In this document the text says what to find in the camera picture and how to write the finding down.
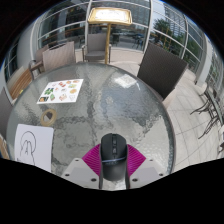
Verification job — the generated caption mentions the brown tape roll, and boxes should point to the brown tape roll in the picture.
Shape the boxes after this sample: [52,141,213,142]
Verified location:
[39,107,58,128]

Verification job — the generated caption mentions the wooden slat bench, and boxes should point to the wooden slat bench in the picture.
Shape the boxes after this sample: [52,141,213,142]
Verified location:
[6,65,34,101]
[0,133,10,160]

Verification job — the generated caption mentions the black computer mouse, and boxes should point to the black computer mouse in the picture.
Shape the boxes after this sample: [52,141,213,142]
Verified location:
[99,132,129,183]

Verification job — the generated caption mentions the green metal table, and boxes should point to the green metal table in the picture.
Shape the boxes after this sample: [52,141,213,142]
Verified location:
[189,81,224,140]

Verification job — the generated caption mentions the gold framed menu stand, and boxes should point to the gold framed menu stand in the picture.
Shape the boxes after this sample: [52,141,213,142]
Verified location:
[87,7,134,65]

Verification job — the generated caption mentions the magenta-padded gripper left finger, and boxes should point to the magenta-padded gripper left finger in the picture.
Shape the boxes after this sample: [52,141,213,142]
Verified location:
[61,143,103,190]

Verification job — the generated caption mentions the brown wicker armchair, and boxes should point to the brown wicker armchair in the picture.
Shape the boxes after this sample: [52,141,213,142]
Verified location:
[28,44,51,81]

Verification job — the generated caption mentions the grey wicker armchair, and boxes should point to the grey wicker armchair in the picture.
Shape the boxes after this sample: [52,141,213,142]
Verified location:
[81,32,113,64]

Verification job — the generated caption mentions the white picture card sheet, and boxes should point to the white picture card sheet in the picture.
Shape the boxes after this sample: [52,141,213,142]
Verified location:
[36,78,85,105]

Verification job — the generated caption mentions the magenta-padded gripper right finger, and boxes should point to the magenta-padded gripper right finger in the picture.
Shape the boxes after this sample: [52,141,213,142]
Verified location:
[124,143,166,190]

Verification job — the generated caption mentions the white printed mouse pad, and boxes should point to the white printed mouse pad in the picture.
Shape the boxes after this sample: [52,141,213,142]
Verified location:
[13,123,55,174]

